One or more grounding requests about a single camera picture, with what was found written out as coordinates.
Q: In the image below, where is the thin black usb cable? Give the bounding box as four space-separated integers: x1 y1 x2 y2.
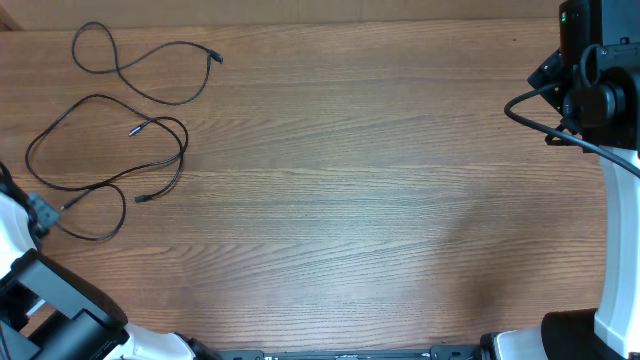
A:
70 20 225 107

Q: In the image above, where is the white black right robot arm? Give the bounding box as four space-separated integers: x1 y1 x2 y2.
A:
475 0 639 360

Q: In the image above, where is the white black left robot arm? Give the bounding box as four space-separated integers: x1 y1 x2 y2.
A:
1 168 217 360

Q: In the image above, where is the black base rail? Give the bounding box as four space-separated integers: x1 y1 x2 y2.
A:
214 345 495 360

